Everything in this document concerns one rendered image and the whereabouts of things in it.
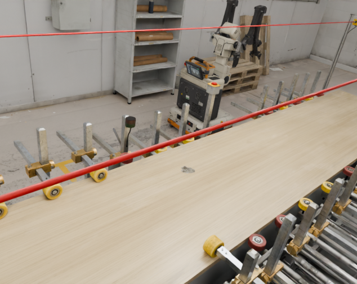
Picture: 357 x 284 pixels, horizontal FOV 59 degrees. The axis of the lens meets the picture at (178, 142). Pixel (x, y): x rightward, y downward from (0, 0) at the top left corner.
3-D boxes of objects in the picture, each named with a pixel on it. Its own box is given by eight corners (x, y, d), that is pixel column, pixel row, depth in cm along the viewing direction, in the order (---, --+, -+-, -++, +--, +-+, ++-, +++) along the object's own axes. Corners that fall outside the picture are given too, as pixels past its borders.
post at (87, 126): (84, 190, 198) (83, 121, 174) (89, 188, 200) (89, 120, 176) (87, 193, 195) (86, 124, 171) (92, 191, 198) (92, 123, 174)
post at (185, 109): (174, 159, 246) (182, 102, 222) (177, 158, 248) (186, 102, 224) (177, 162, 244) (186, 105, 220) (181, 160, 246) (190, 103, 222)
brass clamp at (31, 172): (25, 172, 166) (24, 164, 163) (50, 164, 174) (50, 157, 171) (30, 178, 162) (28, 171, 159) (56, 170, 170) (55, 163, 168)
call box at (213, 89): (205, 93, 237) (207, 83, 233) (212, 91, 241) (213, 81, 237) (212, 96, 232) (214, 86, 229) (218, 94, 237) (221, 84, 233)
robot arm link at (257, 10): (254, 3, 363) (261, 4, 357) (260, 5, 373) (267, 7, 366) (241, 42, 381) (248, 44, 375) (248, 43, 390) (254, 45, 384)
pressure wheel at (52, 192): (46, 178, 152) (61, 180, 159) (39, 192, 153) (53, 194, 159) (52, 185, 149) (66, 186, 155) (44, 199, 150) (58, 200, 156)
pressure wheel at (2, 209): (7, 203, 144) (-8, 216, 142) (-5, 194, 139) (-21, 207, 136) (12, 211, 141) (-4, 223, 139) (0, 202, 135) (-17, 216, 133)
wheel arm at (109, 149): (90, 138, 222) (90, 133, 220) (94, 137, 224) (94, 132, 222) (125, 169, 196) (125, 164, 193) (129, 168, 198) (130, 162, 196)
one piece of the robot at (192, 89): (201, 132, 392) (214, 66, 351) (173, 114, 426) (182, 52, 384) (219, 125, 413) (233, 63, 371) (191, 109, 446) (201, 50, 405)
